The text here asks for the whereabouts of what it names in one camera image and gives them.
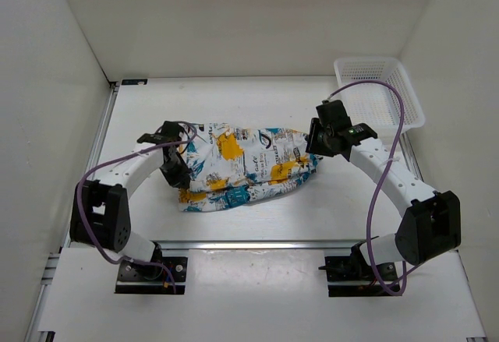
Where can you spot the white plastic mesh basket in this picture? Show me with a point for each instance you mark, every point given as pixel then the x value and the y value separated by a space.
pixel 372 102

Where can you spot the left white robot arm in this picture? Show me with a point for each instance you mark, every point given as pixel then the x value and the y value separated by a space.
pixel 101 216

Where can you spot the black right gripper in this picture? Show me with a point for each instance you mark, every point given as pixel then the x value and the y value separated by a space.
pixel 313 146

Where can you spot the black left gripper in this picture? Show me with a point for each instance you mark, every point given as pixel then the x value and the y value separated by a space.
pixel 183 176

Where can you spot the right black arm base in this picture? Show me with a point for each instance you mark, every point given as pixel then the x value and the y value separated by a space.
pixel 353 276

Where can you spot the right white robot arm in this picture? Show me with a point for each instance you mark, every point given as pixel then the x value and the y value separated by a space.
pixel 431 220

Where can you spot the white printed shorts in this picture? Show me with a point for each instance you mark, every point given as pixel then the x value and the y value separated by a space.
pixel 231 166

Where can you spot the dark label sticker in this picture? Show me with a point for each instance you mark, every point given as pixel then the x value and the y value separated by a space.
pixel 134 82

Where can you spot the aluminium rail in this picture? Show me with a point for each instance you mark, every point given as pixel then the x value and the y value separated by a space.
pixel 256 244

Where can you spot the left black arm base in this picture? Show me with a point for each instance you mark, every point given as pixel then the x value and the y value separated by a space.
pixel 154 280

